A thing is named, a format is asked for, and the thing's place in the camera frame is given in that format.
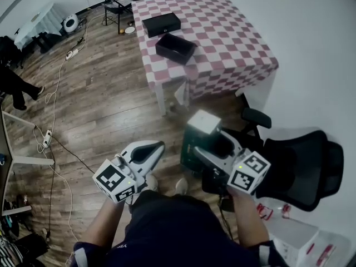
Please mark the white frame desk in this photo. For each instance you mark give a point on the white frame desk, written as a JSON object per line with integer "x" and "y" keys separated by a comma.
{"x": 27, "y": 160}

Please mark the black bag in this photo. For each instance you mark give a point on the black bag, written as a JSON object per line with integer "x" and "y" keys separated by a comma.
{"x": 32, "y": 245}

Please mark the black box lid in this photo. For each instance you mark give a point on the black box lid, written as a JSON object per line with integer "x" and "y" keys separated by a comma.
{"x": 161, "y": 24}

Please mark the white round appliance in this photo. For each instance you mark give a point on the white round appliance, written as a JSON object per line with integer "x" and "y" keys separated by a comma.
{"x": 70, "y": 23}

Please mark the person's white shoe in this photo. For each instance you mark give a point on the person's white shoe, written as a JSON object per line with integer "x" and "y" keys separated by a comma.
{"x": 182, "y": 185}
{"x": 152, "y": 182}

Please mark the person's left hand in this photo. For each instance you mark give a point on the person's left hand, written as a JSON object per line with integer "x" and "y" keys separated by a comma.
{"x": 123, "y": 164}

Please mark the red and white packet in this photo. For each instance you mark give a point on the red and white packet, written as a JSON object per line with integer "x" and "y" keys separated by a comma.
{"x": 264, "y": 211}
{"x": 287, "y": 210}

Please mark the pink checkered tablecloth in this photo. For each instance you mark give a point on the pink checkered tablecloth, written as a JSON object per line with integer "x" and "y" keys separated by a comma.
{"x": 222, "y": 37}

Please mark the person's left forearm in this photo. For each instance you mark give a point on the person's left forearm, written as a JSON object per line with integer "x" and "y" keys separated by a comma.
{"x": 103, "y": 221}

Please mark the white power strip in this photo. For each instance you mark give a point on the white power strip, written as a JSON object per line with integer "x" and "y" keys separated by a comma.
{"x": 71, "y": 54}
{"x": 47, "y": 138}

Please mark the person's dark clothing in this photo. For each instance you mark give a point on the person's dark clothing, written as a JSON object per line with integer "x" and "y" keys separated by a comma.
{"x": 172, "y": 232}

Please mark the black office chair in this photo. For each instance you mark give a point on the black office chair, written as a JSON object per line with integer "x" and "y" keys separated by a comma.
{"x": 300, "y": 168}

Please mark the table with white cloth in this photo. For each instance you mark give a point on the table with white cloth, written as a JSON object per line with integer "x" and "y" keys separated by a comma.
{"x": 36, "y": 24}

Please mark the black folding chair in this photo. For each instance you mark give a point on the black folding chair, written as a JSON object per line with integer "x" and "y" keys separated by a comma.
{"x": 115, "y": 7}

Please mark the person's left white shoe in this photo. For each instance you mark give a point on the person's left white shoe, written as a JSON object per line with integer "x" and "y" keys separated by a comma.
{"x": 152, "y": 182}

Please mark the person's right forearm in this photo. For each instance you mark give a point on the person's right forearm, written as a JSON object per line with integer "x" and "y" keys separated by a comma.
{"x": 249, "y": 218}

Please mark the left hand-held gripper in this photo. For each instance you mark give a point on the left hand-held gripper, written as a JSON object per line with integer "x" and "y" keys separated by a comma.
{"x": 111, "y": 179}

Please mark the black box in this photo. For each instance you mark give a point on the black box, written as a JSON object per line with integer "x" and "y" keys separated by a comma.
{"x": 175, "y": 49}

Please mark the striped cloth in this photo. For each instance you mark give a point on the striped cloth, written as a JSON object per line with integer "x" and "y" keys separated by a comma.
{"x": 9, "y": 252}

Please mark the green tissue pack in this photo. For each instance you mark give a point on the green tissue pack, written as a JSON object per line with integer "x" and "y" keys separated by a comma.
{"x": 204, "y": 121}

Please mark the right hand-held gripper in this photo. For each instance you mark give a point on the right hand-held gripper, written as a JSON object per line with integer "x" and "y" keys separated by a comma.
{"x": 247, "y": 174}

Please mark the person's right white shoe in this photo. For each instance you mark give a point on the person's right white shoe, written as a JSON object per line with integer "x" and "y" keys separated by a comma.
{"x": 182, "y": 185}

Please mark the white plate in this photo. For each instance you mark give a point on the white plate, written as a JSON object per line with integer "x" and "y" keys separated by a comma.
{"x": 129, "y": 30}

